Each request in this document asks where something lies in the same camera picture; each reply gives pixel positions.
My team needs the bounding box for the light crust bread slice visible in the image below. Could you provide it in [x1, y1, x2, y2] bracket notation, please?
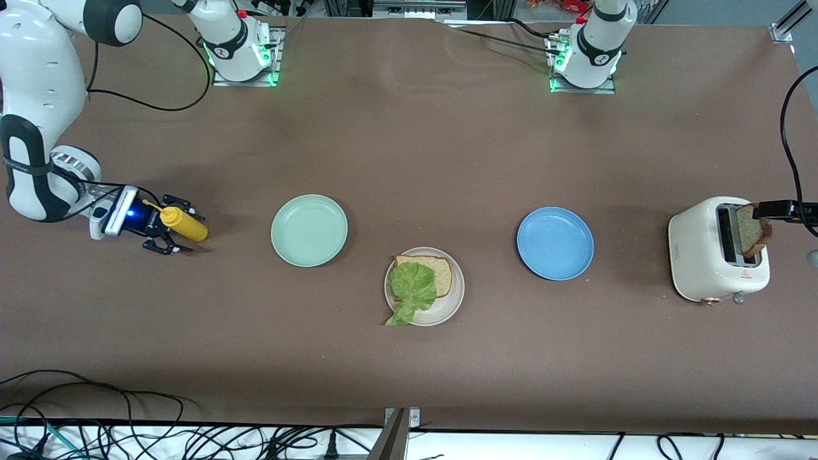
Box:
[393, 255, 453, 299]

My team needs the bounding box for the green lettuce leaf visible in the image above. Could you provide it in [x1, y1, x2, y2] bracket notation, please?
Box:
[384, 262, 438, 327]

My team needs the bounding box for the blue plate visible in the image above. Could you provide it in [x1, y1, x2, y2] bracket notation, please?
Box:
[516, 206, 595, 281]

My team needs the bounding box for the grey device box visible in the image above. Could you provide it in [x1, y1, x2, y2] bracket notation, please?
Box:
[373, 0, 467, 20]

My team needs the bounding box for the aluminium post with bracket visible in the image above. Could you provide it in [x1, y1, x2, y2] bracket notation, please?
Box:
[367, 408, 421, 460]

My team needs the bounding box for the metal base plate left arm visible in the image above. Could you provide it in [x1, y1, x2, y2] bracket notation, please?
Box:
[546, 32, 617, 95]

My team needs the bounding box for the dark crust bread slice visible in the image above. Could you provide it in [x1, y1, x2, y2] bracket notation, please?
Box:
[735, 203, 774, 259]

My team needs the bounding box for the black cable at arm base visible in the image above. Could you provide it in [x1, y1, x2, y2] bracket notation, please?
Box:
[441, 18, 566, 57]

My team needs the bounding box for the black looping cable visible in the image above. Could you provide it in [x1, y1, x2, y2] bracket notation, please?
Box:
[0, 369, 202, 460]

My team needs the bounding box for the beige plate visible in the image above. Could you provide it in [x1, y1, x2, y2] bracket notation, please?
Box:
[384, 247, 465, 327]

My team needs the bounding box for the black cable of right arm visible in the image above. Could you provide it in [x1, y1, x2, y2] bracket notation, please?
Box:
[86, 13, 212, 112]

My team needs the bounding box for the cream white toaster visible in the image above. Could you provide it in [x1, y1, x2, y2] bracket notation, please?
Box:
[668, 195, 771, 306]

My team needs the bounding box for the metal base plate right arm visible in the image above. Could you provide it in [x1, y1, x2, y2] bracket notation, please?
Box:
[211, 26, 285, 88]

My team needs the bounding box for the red packet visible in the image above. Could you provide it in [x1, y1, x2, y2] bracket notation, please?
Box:
[527, 0, 590, 13]

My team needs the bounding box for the yellow mustard squeeze bottle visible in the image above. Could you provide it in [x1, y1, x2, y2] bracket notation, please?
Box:
[142, 200, 210, 243]

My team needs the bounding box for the aluminium frame profile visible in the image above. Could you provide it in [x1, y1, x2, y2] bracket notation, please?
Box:
[770, 0, 818, 44]

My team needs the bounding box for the teal cable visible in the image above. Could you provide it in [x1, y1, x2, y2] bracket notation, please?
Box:
[0, 415, 87, 460]

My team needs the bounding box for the pale green plate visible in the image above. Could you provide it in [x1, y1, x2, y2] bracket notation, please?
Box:
[270, 194, 349, 268]

